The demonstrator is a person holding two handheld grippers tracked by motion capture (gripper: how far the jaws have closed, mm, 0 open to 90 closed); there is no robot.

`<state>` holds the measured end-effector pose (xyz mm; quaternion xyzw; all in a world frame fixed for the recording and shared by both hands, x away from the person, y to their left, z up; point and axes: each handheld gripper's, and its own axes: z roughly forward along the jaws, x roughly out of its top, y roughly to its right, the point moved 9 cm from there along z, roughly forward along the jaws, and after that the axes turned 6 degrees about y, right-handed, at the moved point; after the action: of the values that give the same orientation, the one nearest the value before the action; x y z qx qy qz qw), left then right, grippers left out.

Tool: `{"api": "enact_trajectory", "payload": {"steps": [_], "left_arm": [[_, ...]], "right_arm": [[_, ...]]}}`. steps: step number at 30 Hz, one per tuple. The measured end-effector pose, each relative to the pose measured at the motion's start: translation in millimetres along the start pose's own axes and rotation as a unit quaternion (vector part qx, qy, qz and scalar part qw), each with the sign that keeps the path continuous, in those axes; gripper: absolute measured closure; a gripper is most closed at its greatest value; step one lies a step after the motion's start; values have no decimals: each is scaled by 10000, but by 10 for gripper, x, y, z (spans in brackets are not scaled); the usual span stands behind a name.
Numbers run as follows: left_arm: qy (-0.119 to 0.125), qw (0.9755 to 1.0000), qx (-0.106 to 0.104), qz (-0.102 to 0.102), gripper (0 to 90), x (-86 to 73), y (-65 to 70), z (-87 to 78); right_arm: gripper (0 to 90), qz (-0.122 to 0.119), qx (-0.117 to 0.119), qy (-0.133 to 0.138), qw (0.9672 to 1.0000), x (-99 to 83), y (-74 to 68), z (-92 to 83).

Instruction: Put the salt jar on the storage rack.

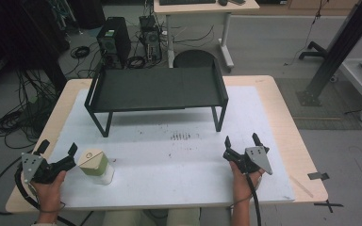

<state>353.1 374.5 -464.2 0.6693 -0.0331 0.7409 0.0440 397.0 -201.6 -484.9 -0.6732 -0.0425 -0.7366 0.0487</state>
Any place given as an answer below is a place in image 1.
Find black round stool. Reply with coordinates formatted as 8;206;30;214
172;49;218;69

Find white table mat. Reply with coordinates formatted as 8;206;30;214
45;86;297;211

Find open computer tower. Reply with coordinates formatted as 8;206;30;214
138;15;163;64

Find black metal shelf rack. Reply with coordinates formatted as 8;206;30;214
83;57;230;138

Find black metal stand column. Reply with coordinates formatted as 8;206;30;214
295;0;362;107

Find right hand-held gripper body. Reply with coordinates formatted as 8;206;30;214
222;145;273;176

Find black keyboard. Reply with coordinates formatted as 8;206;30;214
158;0;218;7

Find person's legs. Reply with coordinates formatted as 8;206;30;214
101;207;203;226

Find grey tape piece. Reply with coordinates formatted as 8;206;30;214
306;171;331;182

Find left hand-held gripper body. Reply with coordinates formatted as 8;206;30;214
21;153;77;185

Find person's left hand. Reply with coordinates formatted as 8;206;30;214
30;169;68;215

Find black curtain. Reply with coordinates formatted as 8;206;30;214
0;0;71;92

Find black tape cross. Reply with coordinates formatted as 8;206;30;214
313;199;344;214

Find person's right hand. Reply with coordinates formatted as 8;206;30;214
228;160;266;203

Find coiled black cable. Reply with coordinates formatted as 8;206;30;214
69;44;91;60

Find black computer tower green label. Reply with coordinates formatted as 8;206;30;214
95;16;133;69

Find right hand-held gripper cable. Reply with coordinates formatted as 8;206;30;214
244;172;263;226

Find white wheeled cart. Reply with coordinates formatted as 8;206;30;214
338;21;362;123

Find white desk with wooden top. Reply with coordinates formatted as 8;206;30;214
153;0;261;73

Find bundle of black cables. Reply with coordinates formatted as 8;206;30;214
0;68;62;151

